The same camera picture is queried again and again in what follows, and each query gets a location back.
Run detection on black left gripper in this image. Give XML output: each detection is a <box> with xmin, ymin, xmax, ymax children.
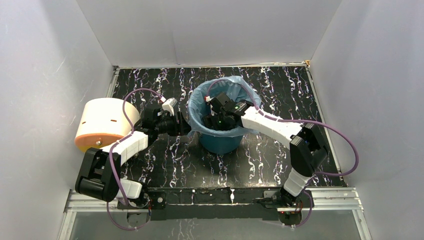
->
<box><xmin>155</xmin><ymin>112</ymin><xmax>194</xmax><ymax>137</ymax></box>

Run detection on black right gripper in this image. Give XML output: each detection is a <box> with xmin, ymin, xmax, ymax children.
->
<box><xmin>202</xmin><ymin>111</ymin><xmax>236</xmax><ymax>142</ymax></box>

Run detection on light blue plastic bag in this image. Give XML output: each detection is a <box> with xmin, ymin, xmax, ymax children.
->
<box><xmin>187</xmin><ymin>75</ymin><xmax>262</xmax><ymax>138</ymax></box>

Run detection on cream orange round container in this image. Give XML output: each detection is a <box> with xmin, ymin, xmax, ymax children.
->
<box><xmin>74</xmin><ymin>97</ymin><xmax>140</xmax><ymax>153</ymax></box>

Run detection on teal plastic trash bin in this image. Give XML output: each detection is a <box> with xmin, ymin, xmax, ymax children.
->
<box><xmin>198</xmin><ymin>133</ymin><xmax>244</xmax><ymax>155</ymax></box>

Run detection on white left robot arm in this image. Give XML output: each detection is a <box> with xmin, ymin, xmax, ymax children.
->
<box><xmin>75</xmin><ymin>107</ymin><xmax>192</xmax><ymax>208</ymax></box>

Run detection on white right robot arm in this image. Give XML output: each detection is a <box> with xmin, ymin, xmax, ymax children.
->
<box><xmin>202</xmin><ymin>92</ymin><xmax>329</xmax><ymax>207</ymax></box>

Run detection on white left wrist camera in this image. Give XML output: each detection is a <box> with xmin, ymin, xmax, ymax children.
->
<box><xmin>160</xmin><ymin>96</ymin><xmax>178</xmax><ymax>116</ymax></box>

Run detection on black front mounting rail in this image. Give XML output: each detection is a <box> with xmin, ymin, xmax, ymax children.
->
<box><xmin>117</xmin><ymin>186</ymin><xmax>314</xmax><ymax>222</ymax></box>

